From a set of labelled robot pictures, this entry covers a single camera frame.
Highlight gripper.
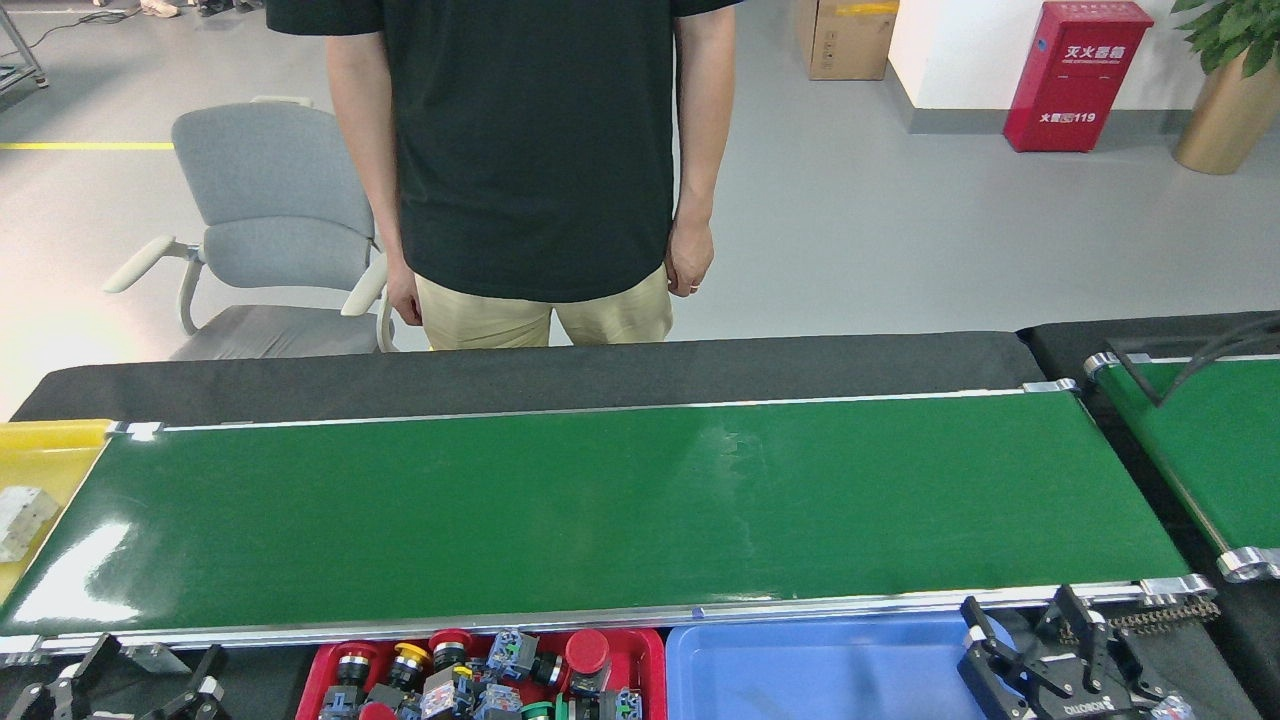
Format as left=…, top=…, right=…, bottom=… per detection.
left=958, top=585, right=1196, bottom=720

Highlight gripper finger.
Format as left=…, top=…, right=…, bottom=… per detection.
left=5, top=633, right=123, bottom=720
left=140, top=643, right=233, bottom=720

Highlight yellow plastic tray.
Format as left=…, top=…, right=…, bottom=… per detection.
left=0, top=419, right=113, bottom=604

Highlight blue plastic tray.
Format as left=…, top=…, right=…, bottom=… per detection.
left=665, top=610, right=1016, bottom=720

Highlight green feeder conveyor belt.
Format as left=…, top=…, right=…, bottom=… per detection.
left=1083, top=350, right=1280, bottom=583

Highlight red plastic tray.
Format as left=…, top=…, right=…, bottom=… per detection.
left=298, top=628, right=668, bottom=720

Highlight person's right hand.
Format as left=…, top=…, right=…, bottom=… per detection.
left=385, top=262, right=426, bottom=328

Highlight person's left hand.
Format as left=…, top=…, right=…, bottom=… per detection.
left=665, top=222, right=716, bottom=298

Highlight white circuit breaker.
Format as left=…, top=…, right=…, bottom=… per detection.
left=0, top=486, right=60, bottom=564

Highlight grey office chair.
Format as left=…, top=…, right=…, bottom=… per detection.
left=103, top=96, right=396, bottom=361

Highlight potted plant in gold pot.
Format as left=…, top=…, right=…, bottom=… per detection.
left=1172, top=0, right=1280, bottom=176

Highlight red fire extinguisher box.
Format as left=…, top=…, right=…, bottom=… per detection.
left=1003, top=0, right=1154, bottom=154

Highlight cardboard box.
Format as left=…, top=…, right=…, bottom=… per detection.
left=795, top=0, right=899, bottom=81

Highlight person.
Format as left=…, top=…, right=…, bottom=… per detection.
left=265, top=0, right=746, bottom=351

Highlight conveyor drive chain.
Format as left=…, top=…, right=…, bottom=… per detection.
left=1060, top=595, right=1223, bottom=641

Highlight black cable bundle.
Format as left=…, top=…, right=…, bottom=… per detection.
left=1105, top=315, right=1280, bottom=406

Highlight metal frame rack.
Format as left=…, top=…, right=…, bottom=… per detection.
left=0, top=5, right=48, bottom=91

